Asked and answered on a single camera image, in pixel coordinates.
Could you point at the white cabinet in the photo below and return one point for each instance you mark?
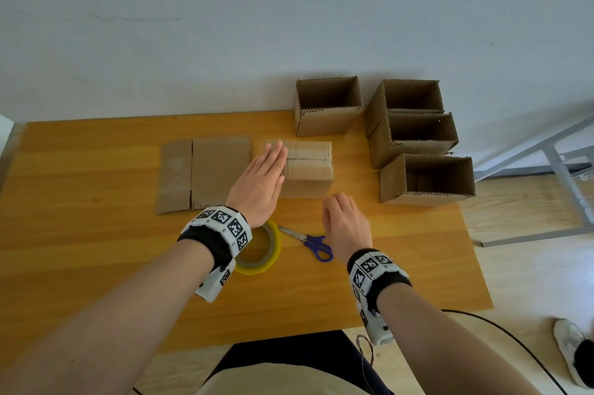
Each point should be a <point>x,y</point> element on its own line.
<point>4,132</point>

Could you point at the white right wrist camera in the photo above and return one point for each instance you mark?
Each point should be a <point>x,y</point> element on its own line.
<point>378,334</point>

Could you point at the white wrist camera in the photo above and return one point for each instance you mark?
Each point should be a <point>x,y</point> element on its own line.
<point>378,334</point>
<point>211,288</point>

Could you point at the yellow tape roll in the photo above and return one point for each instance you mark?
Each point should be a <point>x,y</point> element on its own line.
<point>276,246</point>

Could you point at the black right wristband with markers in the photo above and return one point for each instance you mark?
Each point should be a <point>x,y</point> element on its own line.
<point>390,281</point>

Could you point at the person's right hand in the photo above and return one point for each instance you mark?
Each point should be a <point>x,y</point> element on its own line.
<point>348,227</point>

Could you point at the stack of cardboard boxes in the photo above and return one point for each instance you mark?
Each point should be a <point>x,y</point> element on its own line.
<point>218,167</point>

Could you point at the grey metal table frame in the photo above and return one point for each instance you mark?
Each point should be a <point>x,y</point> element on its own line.
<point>565,181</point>

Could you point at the person's dark and beige clothing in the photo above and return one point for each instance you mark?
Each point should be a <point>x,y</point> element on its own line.
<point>287,350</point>

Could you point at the brown cardboard paper box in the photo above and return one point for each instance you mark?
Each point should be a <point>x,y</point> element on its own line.
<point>308,176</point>
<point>392,181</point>
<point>380,149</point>
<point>325,123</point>
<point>375,114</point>

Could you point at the person's left forearm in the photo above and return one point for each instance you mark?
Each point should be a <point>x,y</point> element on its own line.
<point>93,325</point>

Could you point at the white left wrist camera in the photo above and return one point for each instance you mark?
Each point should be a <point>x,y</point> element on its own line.
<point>211,288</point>

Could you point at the person's right forearm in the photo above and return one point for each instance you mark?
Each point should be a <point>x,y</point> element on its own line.
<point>441,348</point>

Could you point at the person's left hand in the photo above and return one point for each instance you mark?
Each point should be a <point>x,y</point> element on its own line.
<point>257,190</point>

